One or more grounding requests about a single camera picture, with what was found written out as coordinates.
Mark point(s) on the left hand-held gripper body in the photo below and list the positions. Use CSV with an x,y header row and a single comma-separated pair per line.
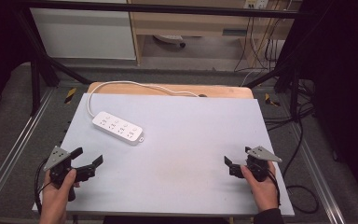
x,y
57,157

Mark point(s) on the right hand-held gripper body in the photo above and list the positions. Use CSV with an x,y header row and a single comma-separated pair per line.
x,y
258,165

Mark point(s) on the person's right hand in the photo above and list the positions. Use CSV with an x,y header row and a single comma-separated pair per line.
x,y
262,193

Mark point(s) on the person's left hand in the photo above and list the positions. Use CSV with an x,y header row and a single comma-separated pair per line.
x,y
56,196

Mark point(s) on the person's black right sleeve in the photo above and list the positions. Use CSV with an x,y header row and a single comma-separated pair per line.
x,y
268,217

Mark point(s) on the yellow black floor tape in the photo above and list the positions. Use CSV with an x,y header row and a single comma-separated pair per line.
x,y
70,95
271,100

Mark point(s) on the wooden table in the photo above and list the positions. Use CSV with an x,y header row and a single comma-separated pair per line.
x,y
223,91

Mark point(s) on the white cabinet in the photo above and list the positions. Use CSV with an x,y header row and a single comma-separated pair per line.
x,y
84,34

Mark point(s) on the black curtain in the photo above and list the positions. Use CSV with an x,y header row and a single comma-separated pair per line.
x,y
0,46
345,77

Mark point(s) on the light wooden desk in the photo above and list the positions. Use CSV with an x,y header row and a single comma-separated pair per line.
x,y
199,23

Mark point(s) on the aluminium floor rail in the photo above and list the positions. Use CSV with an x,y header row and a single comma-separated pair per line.
x,y
15,144
318,174

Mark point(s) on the white wall outlet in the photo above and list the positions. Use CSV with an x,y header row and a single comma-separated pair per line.
x,y
256,3

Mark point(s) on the black metal frame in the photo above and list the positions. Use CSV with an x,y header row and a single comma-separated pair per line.
x,y
155,8

